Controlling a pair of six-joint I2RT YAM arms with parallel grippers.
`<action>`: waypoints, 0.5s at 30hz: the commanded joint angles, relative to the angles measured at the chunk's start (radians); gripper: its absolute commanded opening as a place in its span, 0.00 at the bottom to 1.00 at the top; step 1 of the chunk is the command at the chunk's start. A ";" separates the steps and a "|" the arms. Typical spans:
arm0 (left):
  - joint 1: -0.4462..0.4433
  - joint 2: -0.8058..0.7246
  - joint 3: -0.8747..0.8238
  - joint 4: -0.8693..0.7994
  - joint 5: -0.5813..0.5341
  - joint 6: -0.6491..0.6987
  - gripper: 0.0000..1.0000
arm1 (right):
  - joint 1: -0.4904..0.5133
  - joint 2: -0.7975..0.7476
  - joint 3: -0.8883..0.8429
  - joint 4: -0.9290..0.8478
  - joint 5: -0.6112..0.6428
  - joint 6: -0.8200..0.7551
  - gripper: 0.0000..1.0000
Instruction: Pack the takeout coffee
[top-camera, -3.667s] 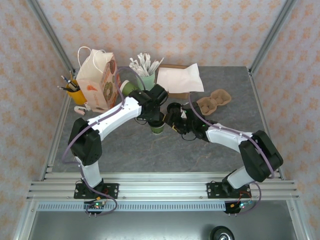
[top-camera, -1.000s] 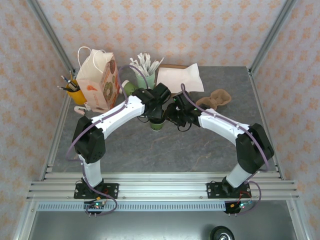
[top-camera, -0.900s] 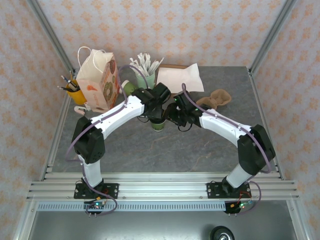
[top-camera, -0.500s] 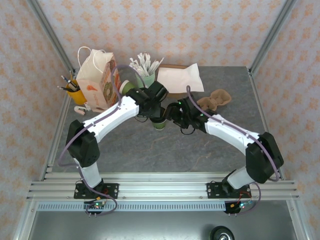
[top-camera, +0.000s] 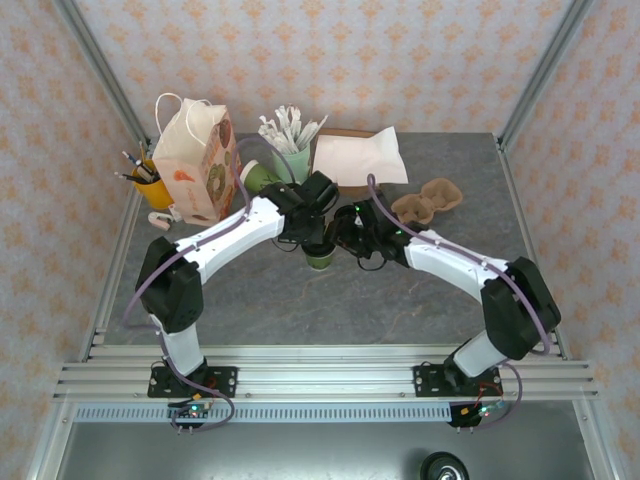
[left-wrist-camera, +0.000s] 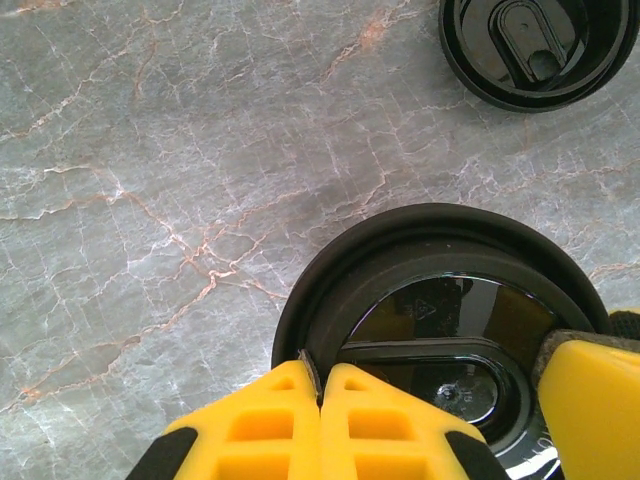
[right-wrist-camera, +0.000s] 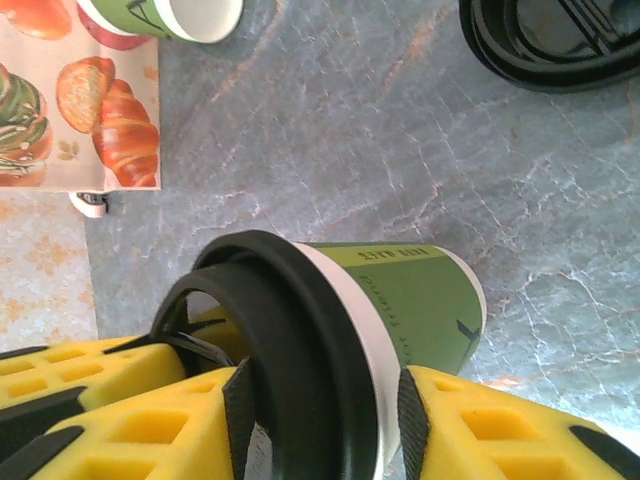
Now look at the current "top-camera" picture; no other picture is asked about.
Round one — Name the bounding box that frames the green paper coffee cup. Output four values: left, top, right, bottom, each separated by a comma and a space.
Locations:
304, 242, 337, 272
241, 159, 277, 195

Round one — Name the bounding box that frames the brown pulp cup carrier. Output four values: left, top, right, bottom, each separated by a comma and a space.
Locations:
390, 178, 464, 225

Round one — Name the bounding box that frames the donut print paper bag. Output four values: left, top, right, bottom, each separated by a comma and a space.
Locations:
152, 93, 239, 227

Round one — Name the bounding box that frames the mint green straw cup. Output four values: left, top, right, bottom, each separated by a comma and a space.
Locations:
271, 147, 311, 186

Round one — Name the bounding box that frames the brown cardboard napkin box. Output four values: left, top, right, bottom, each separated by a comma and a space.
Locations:
312, 128, 387, 200

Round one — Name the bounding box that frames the white napkin stack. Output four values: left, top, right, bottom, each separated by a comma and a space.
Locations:
312, 135, 361, 181

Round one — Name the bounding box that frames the pink white tape dispenser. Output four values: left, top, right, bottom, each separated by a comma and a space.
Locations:
148, 203, 185, 231

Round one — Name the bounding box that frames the yellow pen cup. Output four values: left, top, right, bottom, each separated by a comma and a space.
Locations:
131, 158, 176, 211

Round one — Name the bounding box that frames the left small controller board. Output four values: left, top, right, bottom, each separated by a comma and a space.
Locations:
168, 399, 214, 420

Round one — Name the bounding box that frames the small controller board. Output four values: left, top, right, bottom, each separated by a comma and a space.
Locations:
462, 401, 505, 420
168, 399, 214, 420

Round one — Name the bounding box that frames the right small controller board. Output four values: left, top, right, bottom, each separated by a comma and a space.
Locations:
462, 401, 505, 420

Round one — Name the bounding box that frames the black caster wheel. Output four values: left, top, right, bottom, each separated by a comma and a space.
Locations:
419, 451, 470, 480

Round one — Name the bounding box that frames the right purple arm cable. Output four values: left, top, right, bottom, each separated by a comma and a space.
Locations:
367, 173, 554, 431

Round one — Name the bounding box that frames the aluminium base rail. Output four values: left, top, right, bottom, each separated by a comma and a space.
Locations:
52, 344, 600, 401

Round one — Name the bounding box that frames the right aluminium table rail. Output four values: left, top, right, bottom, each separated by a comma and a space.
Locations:
494, 139, 571, 361

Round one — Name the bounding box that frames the aluminium table rail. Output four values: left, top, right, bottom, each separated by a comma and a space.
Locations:
494, 139, 571, 361
79, 134, 164, 361

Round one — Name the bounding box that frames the right black mount plate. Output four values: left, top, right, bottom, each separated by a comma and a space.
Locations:
412, 364, 505, 399

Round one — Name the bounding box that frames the black mount plate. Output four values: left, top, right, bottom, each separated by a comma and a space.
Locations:
412, 364, 505, 399
147, 366, 239, 399

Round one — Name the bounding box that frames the left black mount plate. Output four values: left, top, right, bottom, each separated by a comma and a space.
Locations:
147, 366, 239, 399

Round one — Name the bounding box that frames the slotted grey cable duct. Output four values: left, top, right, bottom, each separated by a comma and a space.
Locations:
74, 405, 455, 424

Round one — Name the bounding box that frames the left aluminium table rail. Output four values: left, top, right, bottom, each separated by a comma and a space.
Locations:
79, 134, 164, 361

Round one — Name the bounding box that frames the right aluminium frame post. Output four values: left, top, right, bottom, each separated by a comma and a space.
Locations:
497, 0, 596, 149

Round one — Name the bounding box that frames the aluminium frame post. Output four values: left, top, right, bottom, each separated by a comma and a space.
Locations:
497, 0, 596, 149
52, 0, 151, 146

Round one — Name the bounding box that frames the left aluminium frame post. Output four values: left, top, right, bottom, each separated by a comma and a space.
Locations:
52, 0, 151, 146

